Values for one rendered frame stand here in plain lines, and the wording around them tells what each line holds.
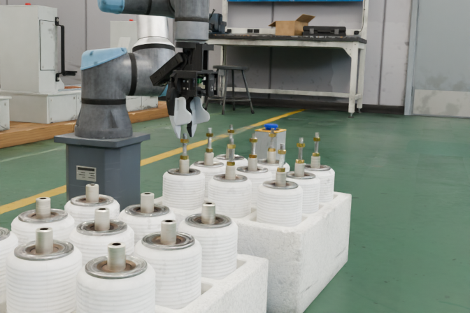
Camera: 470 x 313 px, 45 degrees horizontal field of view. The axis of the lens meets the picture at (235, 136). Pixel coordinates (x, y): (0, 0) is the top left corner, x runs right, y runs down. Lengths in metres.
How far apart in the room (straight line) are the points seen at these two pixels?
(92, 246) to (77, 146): 0.68
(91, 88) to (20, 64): 2.31
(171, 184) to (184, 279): 0.50
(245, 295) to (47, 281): 0.31
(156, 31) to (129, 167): 0.37
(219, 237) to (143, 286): 0.21
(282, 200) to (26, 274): 0.57
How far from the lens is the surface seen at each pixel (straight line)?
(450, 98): 6.15
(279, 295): 1.18
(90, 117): 1.49
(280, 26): 5.89
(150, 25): 1.56
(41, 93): 3.68
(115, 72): 1.48
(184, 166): 1.29
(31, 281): 0.77
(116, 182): 1.48
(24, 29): 3.76
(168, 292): 0.80
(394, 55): 6.17
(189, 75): 1.22
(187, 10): 1.23
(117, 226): 0.89
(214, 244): 0.88
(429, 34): 6.15
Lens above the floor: 0.51
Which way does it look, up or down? 8 degrees down
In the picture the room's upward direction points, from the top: 2 degrees clockwise
